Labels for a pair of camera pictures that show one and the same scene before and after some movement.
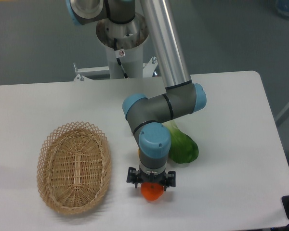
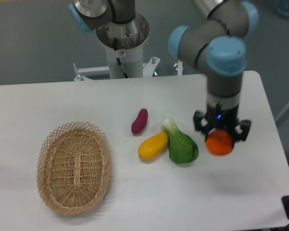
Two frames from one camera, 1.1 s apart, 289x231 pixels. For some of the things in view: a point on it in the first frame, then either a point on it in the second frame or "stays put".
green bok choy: [183, 148] stays put
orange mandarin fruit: [151, 191] → [219, 142]
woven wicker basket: [74, 167] stays put
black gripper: [136, 177] → [226, 119]
